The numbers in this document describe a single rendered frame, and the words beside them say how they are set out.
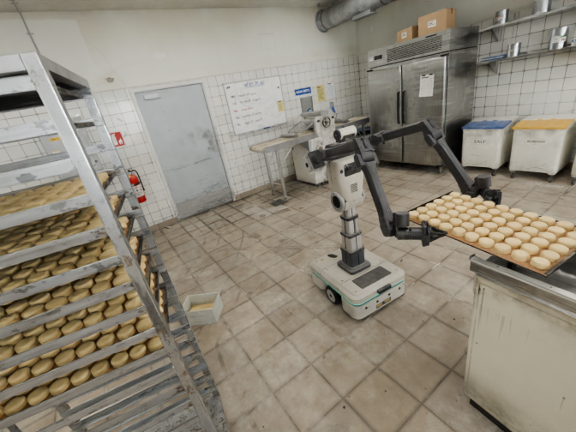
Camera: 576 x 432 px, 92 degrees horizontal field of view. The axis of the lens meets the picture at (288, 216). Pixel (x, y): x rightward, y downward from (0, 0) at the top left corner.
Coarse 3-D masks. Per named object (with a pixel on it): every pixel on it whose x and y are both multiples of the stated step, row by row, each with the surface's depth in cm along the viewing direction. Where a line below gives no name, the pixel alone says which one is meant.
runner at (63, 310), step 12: (120, 288) 80; (132, 288) 81; (84, 300) 77; (96, 300) 78; (48, 312) 74; (60, 312) 75; (72, 312) 76; (12, 324) 71; (24, 324) 72; (36, 324) 74; (0, 336) 71
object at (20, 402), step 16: (160, 304) 116; (128, 352) 95; (144, 352) 93; (80, 368) 91; (96, 368) 89; (112, 368) 90; (48, 384) 89; (64, 384) 86; (80, 384) 86; (16, 400) 83; (32, 400) 82; (0, 416) 81
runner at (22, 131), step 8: (48, 120) 62; (72, 120) 64; (0, 128) 59; (8, 128) 60; (16, 128) 60; (24, 128) 61; (32, 128) 61; (40, 128) 62; (48, 128) 62; (0, 136) 60; (8, 136) 60; (16, 136) 61; (24, 136) 61; (32, 136) 62
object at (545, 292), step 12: (480, 264) 113; (492, 264) 111; (492, 276) 111; (504, 276) 107; (516, 276) 103; (528, 276) 102; (516, 288) 104; (528, 288) 100; (540, 288) 97; (552, 288) 95; (540, 300) 98; (552, 300) 95; (564, 300) 92
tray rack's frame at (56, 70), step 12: (0, 60) 54; (12, 60) 55; (48, 60) 62; (0, 72) 55; (12, 72) 56; (24, 72) 58; (60, 72) 68; (72, 72) 80; (60, 84) 93; (72, 84) 82; (84, 84) 90; (216, 396) 161; (60, 408) 126; (192, 408) 157; (216, 408) 154; (168, 420) 153; (180, 420) 152; (216, 420) 149
